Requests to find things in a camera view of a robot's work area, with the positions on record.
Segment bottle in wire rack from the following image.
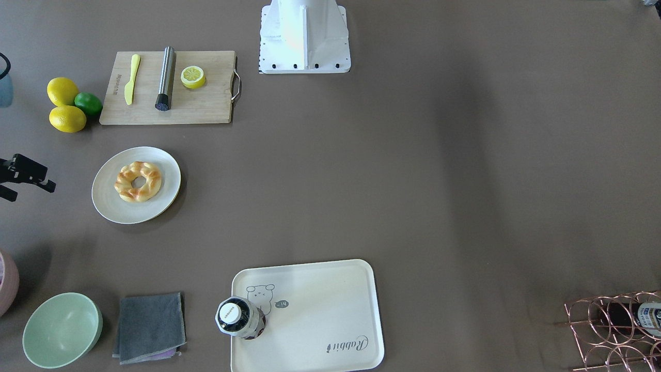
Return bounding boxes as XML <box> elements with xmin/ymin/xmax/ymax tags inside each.
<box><xmin>600</xmin><ymin>302</ymin><xmax>660</xmax><ymax>339</ymax></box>

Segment braided donut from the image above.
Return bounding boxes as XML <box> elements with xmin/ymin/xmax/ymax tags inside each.
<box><xmin>114</xmin><ymin>162</ymin><xmax>162</xmax><ymax>203</ymax></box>

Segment half lemon slice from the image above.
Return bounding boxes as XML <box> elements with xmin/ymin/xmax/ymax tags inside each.
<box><xmin>180</xmin><ymin>66</ymin><xmax>206</xmax><ymax>89</ymax></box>

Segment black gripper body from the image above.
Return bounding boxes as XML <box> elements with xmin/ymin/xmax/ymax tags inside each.
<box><xmin>1</xmin><ymin>153</ymin><xmax>56</xmax><ymax>202</ymax></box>

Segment white round plate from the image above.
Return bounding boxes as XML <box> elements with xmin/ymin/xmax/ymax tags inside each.
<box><xmin>91</xmin><ymin>146</ymin><xmax>181</xmax><ymax>224</ymax></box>

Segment green lime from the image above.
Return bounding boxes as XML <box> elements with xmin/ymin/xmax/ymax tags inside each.
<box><xmin>74</xmin><ymin>92</ymin><xmax>103</xmax><ymax>117</ymax></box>

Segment lower yellow lemon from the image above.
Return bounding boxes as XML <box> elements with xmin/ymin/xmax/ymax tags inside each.
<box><xmin>49</xmin><ymin>105</ymin><xmax>87</xmax><ymax>133</ymax></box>

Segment wooden cutting board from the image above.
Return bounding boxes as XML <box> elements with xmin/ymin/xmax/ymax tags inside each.
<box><xmin>99</xmin><ymin>50</ymin><xmax>240</xmax><ymax>126</ymax></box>

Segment upper yellow lemon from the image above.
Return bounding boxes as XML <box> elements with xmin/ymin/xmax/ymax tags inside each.
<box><xmin>46</xmin><ymin>77</ymin><xmax>80</xmax><ymax>107</ymax></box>

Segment yellow plastic knife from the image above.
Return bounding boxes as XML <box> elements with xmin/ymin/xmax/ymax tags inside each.
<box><xmin>123</xmin><ymin>54</ymin><xmax>141</xmax><ymax>105</ymax></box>

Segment grey folded cloth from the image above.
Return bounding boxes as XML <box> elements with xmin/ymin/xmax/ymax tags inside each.
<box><xmin>113</xmin><ymin>292</ymin><xmax>186</xmax><ymax>365</ymax></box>

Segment cream rectangular tray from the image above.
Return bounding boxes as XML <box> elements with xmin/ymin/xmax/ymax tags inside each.
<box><xmin>230</xmin><ymin>259</ymin><xmax>385</xmax><ymax>371</ymax></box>

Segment pink bowl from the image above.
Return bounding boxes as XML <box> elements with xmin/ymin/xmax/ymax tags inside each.
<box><xmin>1</xmin><ymin>250</ymin><xmax>20</xmax><ymax>316</ymax></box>

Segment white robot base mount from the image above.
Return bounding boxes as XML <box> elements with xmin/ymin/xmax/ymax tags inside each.
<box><xmin>258</xmin><ymin>1</ymin><xmax>352</xmax><ymax>74</ymax></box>

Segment copper wire bottle rack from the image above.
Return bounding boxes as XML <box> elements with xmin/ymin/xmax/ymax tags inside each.
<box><xmin>564</xmin><ymin>290</ymin><xmax>659</xmax><ymax>371</ymax></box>

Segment yellow lemon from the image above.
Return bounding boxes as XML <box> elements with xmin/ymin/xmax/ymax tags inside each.
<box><xmin>46</xmin><ymin>77</ymin><xmax>80</xmax><ymax>107</ymax></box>
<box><xmin>49</xmin><ymin>105</ymin><xmax>87</xmax><ymax>133</ymax></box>

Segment steel cylinder muddler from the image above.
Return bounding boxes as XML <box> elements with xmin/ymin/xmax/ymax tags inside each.
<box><xmin>155</xmin><ymin>45</ymin><xmax>176</xmax><ymax>112</ymax></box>

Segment mint green bowl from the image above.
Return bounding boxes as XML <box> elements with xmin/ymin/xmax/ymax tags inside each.
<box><xmin>23</xmin><ymin>292</ymin><xmax>102</xmax><ymax>369</ymax></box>

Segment dark sauce bottle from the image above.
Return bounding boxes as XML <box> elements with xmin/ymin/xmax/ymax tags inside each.
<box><xmin>214</xmin><ymin>296</ymin><xmax>266</xmax><ymax>340</ymax></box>

